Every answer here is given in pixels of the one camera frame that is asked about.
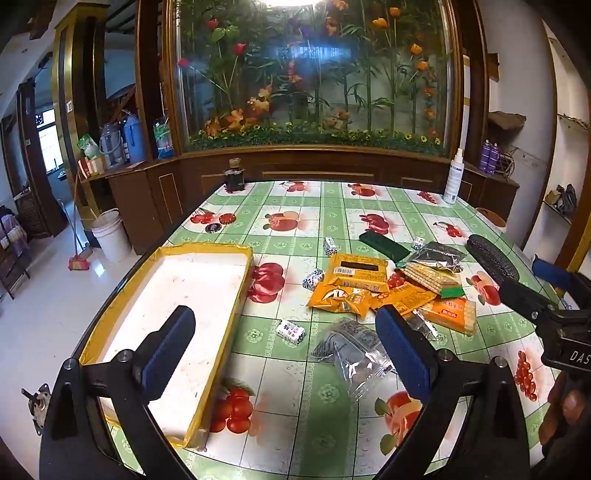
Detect orange text snack pack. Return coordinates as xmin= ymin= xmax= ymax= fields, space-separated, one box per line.
xmin=370 ymin=282 xmax=437 ymax=316

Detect clear plastic snack bag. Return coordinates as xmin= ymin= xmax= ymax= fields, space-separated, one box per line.
xmin=311 ymin=318 xmax=396 ymax=401

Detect orange peanut cracker pack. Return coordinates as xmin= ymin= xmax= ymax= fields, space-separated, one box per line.
xmin=419 ymin=298 xmax=477 ymax=336

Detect cracker pack green end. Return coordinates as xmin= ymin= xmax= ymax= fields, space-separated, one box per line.
xmin=403 ymin=262 xmax=465 ymax=299

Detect silver foil snack bag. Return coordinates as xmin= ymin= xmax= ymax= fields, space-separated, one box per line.
xmin=397 ymin=241 xmax=467 ymax=273

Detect orange AC snack pack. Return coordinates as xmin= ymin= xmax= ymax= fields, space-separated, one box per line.
xmin=308 ymin=281 xmax=372 ymax=317

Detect dark green snack pouch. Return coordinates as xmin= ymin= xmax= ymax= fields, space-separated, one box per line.
xmin=359 ymin=230 xmax=411 ymax=263

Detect white blue milk candy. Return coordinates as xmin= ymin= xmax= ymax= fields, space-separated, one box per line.
xmin=276 ymin=319 xmax=305 ymax=345

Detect blue white patterned candy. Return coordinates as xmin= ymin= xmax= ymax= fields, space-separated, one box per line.
xmin=301 ymin=269 xmax=325 ymax=291

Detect person's right hand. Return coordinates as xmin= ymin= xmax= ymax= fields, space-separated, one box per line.
xmin=538 ymin=372 xmax=588 ymax=446

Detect black glasses case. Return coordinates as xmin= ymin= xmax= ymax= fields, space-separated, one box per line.
xmin=466 ymin=234 xmax=520 ymax=286

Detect yellow white foam tray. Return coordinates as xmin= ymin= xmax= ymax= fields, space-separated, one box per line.
xmin=79 ymin=243 xmax=253 ymax=450

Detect red broom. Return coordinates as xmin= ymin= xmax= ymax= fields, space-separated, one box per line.
xmin=59 ymin=201 xmax=92 ymax=272

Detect white plastic bucket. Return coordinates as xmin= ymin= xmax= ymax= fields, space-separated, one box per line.
xmin=91 ymin=208 xmax=131 ymax=263

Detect purple bottles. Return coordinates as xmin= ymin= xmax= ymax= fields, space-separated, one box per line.
xmin=479 ymin=140 xmax=500 ymax=175

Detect white spray bottle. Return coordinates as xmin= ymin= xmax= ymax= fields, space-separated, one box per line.
xmin=443 ymin=148 xmax=465 ymax=205

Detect small wrapped candy far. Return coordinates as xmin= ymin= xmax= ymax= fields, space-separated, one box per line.
xmin=324 ymin=236 xmax=339 ymax=257

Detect wooden cabinet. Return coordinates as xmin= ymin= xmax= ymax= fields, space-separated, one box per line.
xmin=80 ymin=144 xmax=521 ymax=255

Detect dark ink bottle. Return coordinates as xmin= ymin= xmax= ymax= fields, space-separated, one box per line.
xmin=224 ymin=157 xmax=245 ymax=193

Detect grey thermos jug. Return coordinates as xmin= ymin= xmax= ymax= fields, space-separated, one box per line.
xmin=99 ymin=123 xmax=125 ymax=169

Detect blue thermos jug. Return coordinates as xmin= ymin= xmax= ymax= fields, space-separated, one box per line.
xmin=123 ymin=114 xmax=146 ymax=164

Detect green white bag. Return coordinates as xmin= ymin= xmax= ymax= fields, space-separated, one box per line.
xmin=77 ymin=134 xmax=100 ymax=160

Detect flower aquarium display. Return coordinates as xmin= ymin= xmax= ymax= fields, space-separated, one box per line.
xmin=166 ymin=1 xmax=458 ymax=157

